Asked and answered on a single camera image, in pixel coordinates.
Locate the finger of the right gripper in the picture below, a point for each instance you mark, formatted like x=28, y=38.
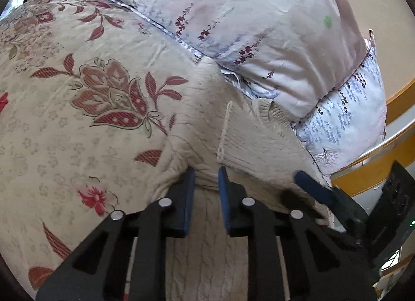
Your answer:
x=344, y=207

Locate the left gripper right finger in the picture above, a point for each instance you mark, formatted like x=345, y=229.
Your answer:
x=290, y=256

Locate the white blue-flower pillow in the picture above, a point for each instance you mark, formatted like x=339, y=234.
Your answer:
x=350, y=120

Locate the pink floral pillow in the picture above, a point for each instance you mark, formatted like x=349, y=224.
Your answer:
x=292, y=51

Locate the floral bed sheet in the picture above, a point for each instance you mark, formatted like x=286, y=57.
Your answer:
x=89, y=93

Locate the wooden bed frame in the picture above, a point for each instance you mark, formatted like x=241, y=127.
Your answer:
x=373, y=167

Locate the beige cable-knit sweater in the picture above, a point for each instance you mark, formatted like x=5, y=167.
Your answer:
x=215, y=125

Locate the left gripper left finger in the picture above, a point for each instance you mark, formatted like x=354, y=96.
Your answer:
x=124, y=257

